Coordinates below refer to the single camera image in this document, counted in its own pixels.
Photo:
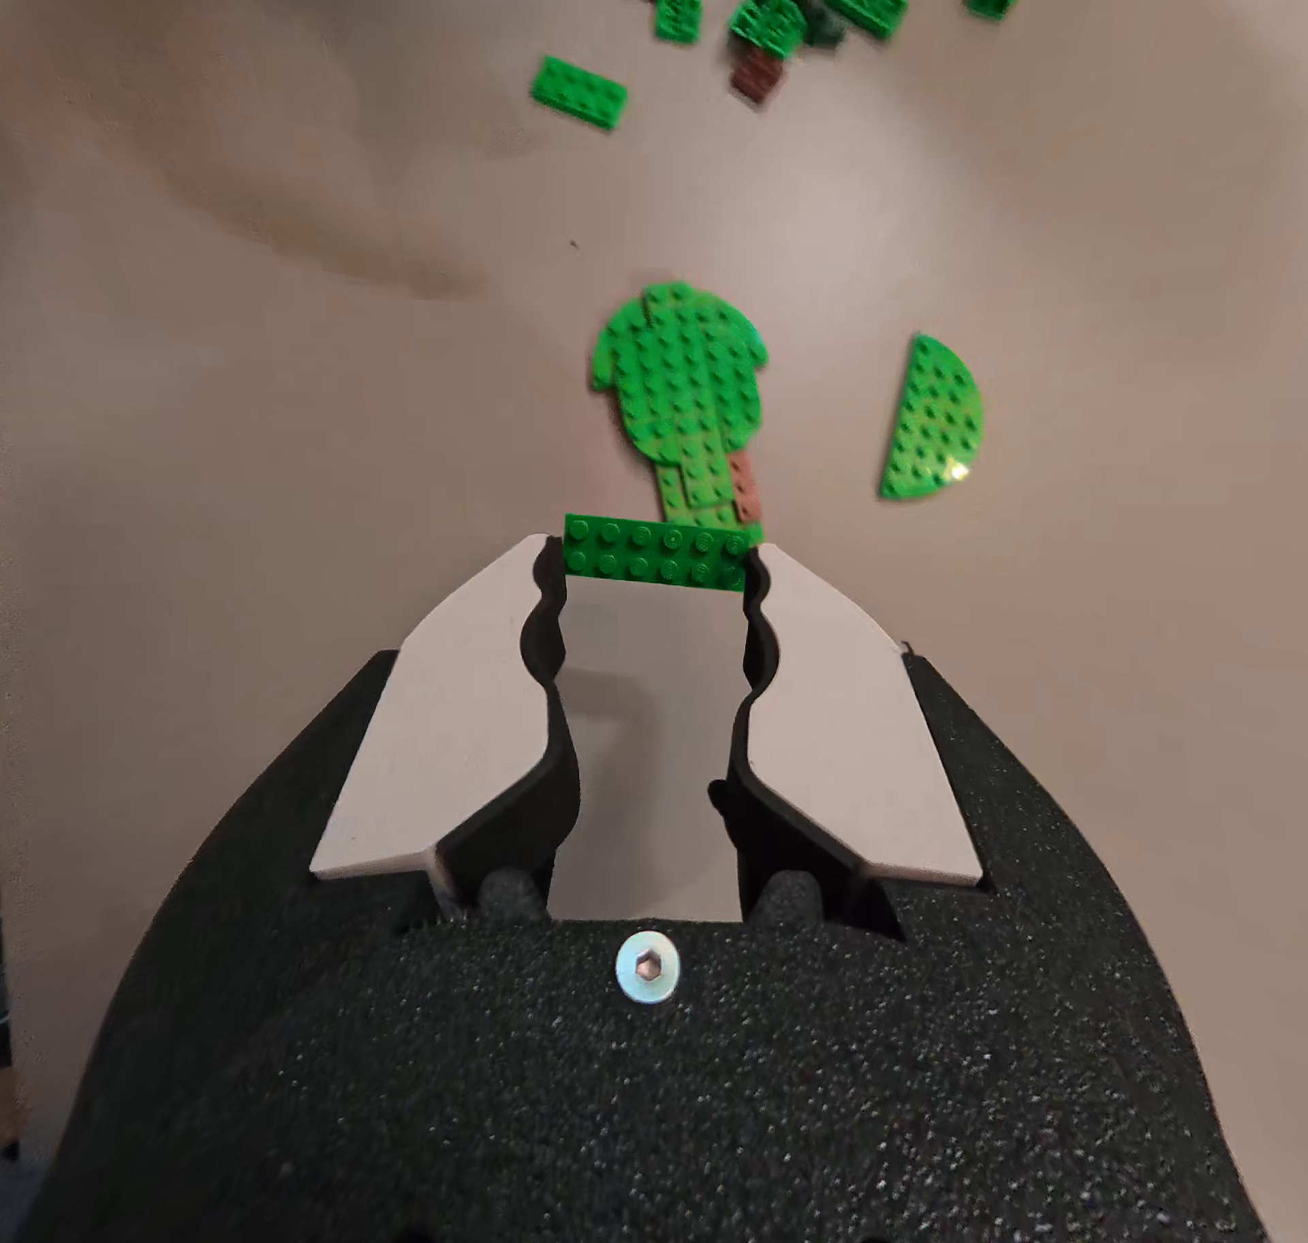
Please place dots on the long green lego plate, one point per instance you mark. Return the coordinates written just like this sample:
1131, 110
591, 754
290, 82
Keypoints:
654, 551

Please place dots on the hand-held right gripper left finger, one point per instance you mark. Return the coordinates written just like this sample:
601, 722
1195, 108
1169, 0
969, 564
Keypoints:
439, 742

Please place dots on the green rectangular lego plate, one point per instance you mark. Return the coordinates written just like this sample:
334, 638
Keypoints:
578, 92

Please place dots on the green lego plate assembly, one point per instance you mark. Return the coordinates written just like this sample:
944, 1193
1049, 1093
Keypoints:
679, 384

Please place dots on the green half-round lego plate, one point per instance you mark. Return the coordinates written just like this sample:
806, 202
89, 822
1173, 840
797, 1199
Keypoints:
934, 421

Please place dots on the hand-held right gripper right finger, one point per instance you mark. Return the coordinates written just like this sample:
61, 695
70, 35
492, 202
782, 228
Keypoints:
848, 742

